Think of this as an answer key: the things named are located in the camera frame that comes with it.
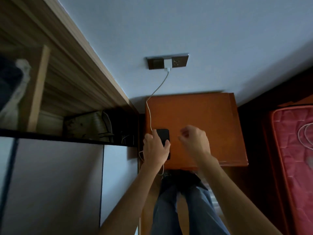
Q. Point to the person's right hand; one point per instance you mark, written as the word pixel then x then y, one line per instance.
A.
pixel 195 141

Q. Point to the person's left hand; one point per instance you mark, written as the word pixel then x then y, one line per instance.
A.
pixel 154 151

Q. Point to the person's left thumb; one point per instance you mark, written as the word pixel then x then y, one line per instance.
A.
pixel 167 146

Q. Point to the person's right fingers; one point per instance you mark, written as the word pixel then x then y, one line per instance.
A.
pixel 186 134

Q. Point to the black smartphone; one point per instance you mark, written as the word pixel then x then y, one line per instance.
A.
pixel 163 137

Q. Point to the person's right forearm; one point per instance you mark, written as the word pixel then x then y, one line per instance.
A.
pixel 234 195

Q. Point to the person's left forearm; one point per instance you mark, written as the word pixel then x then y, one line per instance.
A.
pixel 127 203

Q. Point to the brown wooden nightstand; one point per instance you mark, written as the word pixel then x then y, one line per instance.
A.
pixel 195 112

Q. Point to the person's blue jeans legs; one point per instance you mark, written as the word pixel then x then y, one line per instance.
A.
pixel 188 205

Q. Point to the white charger plug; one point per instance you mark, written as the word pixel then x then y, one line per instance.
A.
pixel 168 64

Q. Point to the olive bag in wardrobe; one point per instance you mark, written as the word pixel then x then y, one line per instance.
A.
pixel 85 124

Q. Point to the red patterned mattress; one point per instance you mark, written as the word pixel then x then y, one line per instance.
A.
pixel 293 163

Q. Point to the wooden wardrobe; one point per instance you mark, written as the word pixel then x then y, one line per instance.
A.
pixel 61 95

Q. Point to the white cloth in wardrobe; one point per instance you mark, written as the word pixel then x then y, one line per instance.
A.
pixel 15 92

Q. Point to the grey wall socket panel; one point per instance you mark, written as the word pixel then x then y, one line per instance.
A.
pixel 168 61

